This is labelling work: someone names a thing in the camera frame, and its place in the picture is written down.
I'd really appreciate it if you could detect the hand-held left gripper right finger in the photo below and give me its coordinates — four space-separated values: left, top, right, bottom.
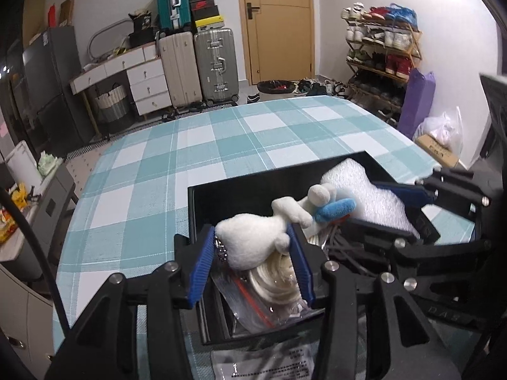
285 223 463 380

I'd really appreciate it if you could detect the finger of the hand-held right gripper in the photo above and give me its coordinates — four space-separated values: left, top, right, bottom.
340 219 422 260
372 168 492 218

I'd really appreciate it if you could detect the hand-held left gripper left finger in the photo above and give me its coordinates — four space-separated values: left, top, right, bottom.
43 224 218 380

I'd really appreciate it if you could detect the zip bag with cream cord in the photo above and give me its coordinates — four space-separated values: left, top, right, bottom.
212 253 325 331

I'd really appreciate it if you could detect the white bubble wrap piece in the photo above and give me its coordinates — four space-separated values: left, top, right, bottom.
320 158 420 238

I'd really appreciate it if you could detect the white plush toy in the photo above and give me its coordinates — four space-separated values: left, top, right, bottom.
214 184 357 272

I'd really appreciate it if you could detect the black cardboard box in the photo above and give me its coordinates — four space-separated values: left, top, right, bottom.
187 150 441 345

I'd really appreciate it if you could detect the flat cardboard box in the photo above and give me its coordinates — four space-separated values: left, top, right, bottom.
414 132 460 169

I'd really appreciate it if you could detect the white plastic bag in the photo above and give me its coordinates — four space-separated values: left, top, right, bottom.
414 107 464 155

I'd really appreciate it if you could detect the purple bag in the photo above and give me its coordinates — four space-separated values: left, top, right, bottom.
398 69 436 139

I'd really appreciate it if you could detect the grey printed plastic packet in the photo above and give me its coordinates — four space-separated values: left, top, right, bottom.
210 340 321 380

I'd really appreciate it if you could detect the pile of sandals and sneakers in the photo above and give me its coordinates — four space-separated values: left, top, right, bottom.
293 79 351 98

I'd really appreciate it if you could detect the wooden shoe rack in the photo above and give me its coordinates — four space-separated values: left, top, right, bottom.
343 2 422 127

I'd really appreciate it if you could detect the shoe rack with shoes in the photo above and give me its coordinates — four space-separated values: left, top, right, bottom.
341 2 420 125

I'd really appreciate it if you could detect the grey low cabinet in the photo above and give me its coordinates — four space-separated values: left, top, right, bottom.
0 158 78 365

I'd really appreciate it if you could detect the pale green tissue pack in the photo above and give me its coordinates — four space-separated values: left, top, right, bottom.
37 152 64 177

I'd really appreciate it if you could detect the grey white laundry basket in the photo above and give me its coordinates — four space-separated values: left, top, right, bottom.
95 83 133 125

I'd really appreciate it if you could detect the tan wooden door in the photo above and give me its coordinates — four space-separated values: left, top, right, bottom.
236 0 318 86

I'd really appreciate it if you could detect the yellow plastic bag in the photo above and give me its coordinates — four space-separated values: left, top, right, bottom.
0 182 30 246

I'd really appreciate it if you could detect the white desk with drawers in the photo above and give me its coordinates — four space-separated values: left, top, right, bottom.
70 41 171 127

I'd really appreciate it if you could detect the beige suitcase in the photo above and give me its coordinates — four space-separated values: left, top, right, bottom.
157 31 202 107

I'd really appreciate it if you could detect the silver suitcase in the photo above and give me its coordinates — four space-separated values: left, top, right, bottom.
193 28 240 105

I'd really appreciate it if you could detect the grey refrigerator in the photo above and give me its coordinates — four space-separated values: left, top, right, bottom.
22 26 92 155

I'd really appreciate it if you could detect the black yellow shoe box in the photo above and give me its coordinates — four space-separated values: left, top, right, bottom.
194 16 224 32

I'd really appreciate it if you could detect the black bag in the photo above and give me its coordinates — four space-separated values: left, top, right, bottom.
129 10 157 46

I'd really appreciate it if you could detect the dark glossy cabinet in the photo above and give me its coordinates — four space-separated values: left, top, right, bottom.
0 37 28 155

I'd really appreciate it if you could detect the teal suitcase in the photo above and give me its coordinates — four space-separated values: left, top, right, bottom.
155 0 193 32

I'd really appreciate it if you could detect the brown cardboard box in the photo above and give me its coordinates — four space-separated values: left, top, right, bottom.
59 0 75 26

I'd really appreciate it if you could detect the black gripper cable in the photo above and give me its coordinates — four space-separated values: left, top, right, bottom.
0 187 72 331

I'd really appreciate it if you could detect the white oval frame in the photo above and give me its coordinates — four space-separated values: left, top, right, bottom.
88 20 133 62

